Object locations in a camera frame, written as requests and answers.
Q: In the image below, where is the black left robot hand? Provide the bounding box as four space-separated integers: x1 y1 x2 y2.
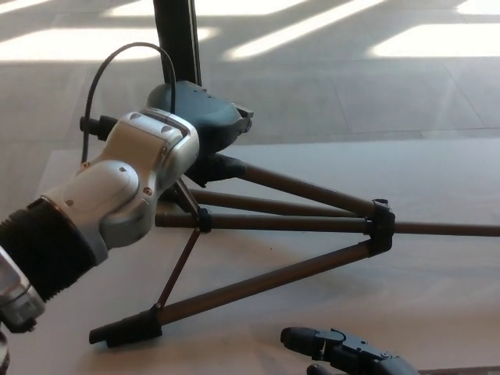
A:
146 80 255 188

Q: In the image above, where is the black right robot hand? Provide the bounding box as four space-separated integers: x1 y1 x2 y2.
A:
280 326 421 375

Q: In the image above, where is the brown black camera tripod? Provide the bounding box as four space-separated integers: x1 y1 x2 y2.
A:
88 152 500 349

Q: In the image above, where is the black vertical pillar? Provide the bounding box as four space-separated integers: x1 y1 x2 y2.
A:
152 0 204 88

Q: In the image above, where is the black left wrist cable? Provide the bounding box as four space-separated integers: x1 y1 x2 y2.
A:
79 41 177 164

